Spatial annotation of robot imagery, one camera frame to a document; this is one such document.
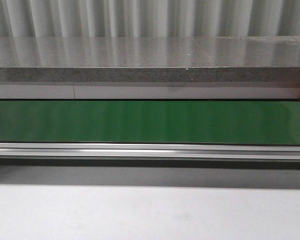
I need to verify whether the green conveyor belt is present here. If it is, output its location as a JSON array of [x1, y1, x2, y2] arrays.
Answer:
[[0, 100, 300, 145]]

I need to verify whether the grey stone countertop slab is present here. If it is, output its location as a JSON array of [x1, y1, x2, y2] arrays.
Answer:
[[0, 36, 300, 83]]

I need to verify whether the grey pleated curtain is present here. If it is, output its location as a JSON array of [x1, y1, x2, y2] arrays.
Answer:
[[0, 0, 300, 37]]

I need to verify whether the aluminium conveyor side rail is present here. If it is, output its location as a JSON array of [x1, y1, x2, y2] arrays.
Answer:
[[0, 142, 300, 162]]

